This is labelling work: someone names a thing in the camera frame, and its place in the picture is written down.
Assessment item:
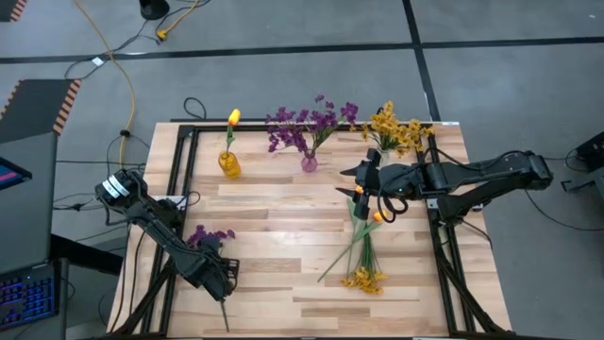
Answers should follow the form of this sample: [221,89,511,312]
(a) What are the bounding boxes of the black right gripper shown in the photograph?
[335,147,428,222]

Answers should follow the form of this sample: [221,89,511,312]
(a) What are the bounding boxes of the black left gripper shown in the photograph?
[181,234,241,303]

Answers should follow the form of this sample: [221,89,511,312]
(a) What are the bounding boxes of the orange artificial tulip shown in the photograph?
[317,211,386,283]
[225,108,243,155]
[345,185,365,279]

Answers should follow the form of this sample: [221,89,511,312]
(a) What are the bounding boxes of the purple artificial flower bunch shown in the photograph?
[265,106,312,155]
[186,224,237,333]
[309,93,360,155]

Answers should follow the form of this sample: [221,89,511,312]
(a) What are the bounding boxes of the yellow artificial flower bunch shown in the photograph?
[391,118,436,160]
[361,100,396,152]
[340,230,388,295]

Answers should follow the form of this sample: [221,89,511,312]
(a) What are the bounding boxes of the pink glass vase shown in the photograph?
[300,149,319,174]

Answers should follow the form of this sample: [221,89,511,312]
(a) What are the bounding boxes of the yellow glass vase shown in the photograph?
[217,149,242,179]

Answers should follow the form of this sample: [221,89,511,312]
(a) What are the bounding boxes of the backlit black keyboard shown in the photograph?
[0,262,61,332]

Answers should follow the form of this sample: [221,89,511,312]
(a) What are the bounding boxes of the laptop with lit screen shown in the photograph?
[0,157,33,192]

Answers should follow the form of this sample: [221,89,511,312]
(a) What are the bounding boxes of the black box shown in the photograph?
[574,130,604,174]

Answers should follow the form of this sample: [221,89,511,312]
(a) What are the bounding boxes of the black round stand base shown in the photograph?
[139,0,170,21]

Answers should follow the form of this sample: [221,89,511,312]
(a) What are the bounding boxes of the large black orange-striped mat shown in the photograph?
[0,78,82,144]

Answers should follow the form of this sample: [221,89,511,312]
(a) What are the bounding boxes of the small black orange-striped mat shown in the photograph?
[0,0,28,24]

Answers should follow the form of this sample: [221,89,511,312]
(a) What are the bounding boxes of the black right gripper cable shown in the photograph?
[376,188,411,224]

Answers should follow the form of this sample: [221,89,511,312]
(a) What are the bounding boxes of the black metal table frame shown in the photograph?
[110,122,513,339]

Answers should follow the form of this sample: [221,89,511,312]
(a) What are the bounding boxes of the black looped cable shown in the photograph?
[182,96,208,121]

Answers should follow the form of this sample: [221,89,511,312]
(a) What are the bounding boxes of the black floor cable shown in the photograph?
[517,155,604,251]
[63,18,164,81]

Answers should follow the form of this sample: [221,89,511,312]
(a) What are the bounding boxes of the yellow extension cable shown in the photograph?
[74,0,137,188]

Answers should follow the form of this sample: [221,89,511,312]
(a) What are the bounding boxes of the yellow cable with plug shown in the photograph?
[155,0,202,42]

